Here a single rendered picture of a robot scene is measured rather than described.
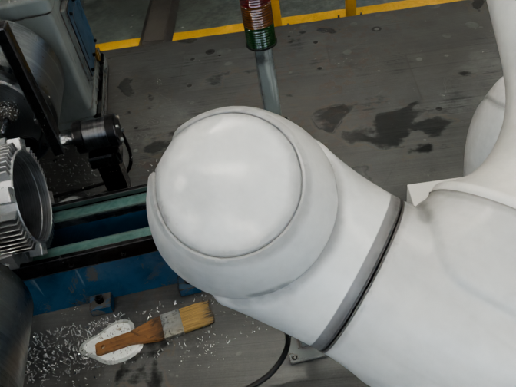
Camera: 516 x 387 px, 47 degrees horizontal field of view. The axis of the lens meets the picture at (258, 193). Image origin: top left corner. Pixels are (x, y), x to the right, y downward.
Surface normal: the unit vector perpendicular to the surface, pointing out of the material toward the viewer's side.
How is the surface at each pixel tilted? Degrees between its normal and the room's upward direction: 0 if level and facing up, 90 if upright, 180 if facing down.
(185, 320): 1
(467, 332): 41
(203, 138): 16
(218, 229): 47
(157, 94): 0
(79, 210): 0
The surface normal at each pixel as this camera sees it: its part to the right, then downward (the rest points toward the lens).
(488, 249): -0.09, -0.40
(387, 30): -0.15, -0.71
